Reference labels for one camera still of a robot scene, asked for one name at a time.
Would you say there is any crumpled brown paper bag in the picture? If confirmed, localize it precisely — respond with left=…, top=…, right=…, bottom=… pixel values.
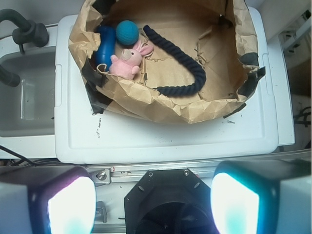
left=69, top=0, right=266, bottom=124

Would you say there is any pink plush bunny toy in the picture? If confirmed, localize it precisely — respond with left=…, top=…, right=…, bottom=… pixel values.
left=109, top=40, right=154, bottom=80

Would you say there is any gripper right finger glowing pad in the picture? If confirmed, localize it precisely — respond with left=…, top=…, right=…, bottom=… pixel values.
left=210, top=159, right=312, bottom=234

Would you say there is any blue rubber bone toy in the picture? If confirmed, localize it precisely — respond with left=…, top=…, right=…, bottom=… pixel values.
left=95, top=25, right=116, bottom=71

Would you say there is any dark blue twisted rope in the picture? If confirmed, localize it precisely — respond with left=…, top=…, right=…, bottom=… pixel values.
left=142, top=24, right=207, bottom=97

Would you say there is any black cable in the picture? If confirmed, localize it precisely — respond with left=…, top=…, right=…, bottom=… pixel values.
left=0, top=145, right=59, bottom=169

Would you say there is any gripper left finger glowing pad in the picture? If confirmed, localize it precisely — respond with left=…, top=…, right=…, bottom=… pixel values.
left=0, top=166, right=96, bottom=234

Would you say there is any teal knitted ball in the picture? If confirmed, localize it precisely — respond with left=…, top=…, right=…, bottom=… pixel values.
left=116, top=20, right=139, bottom=46

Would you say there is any white plastic bin lid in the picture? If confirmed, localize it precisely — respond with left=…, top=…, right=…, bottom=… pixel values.
left=54, top=8, right=279, bottom=164

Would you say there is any clear plastic storage bin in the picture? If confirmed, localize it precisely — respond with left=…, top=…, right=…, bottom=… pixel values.
left=0, top=25, right=58, bottom=159

